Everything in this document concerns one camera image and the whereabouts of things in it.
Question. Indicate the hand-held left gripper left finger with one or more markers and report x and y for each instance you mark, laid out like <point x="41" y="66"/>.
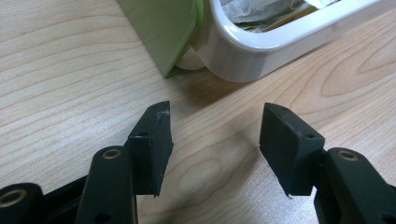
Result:
<point x="146" y="149"/>

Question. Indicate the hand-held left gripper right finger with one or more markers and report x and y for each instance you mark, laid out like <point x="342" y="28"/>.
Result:
<point x="295" y="149"/>

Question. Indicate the white plastic bin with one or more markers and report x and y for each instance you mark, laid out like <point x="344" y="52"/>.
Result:
<point x="249" y="53"/>

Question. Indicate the green box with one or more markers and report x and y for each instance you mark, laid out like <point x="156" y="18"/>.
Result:
<point x="162" y="31"/>

